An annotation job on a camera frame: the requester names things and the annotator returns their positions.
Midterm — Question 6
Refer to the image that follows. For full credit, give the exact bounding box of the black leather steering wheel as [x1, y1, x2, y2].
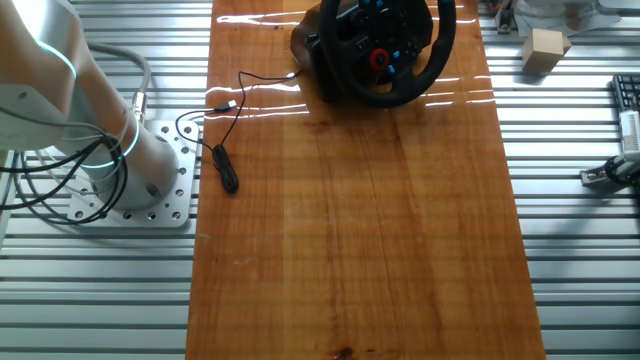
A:
[318, 0, 458, 109]

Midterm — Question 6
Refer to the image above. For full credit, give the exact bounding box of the wooden board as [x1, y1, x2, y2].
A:
[184, 0, 547, 360]

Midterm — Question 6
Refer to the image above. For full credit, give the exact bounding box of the light brown cube box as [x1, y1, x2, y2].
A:
[521, 27, 573, 74]

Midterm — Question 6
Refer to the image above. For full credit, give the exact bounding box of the crumpled plastic sheet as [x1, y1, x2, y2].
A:
[513, 0, 624, 39]

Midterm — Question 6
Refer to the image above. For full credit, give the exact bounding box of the black keyboard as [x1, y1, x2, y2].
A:
[612, 73, 640, 112]

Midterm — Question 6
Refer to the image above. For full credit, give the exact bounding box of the black usb cable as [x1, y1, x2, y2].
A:
[174, 68, 304, 195]

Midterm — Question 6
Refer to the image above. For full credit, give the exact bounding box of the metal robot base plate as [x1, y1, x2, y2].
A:
[66, 119, 201, 230]

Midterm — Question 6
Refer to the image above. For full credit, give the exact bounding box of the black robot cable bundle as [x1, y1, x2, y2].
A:
[0, 133, 130, 226]

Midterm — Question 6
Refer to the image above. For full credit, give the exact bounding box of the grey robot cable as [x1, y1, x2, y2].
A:
[84, 42, 152, 124]

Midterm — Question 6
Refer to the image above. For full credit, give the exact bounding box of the silver ribbed camera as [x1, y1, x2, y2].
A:
[619, 109, 640, 154]

